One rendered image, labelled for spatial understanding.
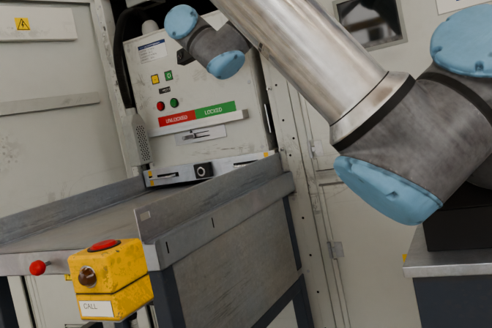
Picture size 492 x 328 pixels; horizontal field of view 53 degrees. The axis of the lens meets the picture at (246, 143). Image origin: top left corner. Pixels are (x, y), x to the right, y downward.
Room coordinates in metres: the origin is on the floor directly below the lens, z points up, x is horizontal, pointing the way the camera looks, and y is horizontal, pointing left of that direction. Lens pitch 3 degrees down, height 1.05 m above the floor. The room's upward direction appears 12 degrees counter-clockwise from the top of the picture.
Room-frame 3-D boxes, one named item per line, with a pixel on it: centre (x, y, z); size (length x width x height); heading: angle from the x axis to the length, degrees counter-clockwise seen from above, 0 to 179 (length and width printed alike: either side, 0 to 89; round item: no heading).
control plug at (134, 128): (1.72, 0.37, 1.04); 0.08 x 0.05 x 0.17; 151
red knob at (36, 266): (1.06, 0.49, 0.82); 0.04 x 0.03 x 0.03; 151
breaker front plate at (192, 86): (1.68, 0.15, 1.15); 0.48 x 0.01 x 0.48; 61
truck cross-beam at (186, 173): (1.69, 0.14, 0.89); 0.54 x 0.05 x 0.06; 61
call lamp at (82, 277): (0.69, 0.26, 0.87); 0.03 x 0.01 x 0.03; 61
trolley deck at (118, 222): (1.38, 0.31, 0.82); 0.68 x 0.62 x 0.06; 151
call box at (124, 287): (0.73, 0.24, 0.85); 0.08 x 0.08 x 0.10; 61
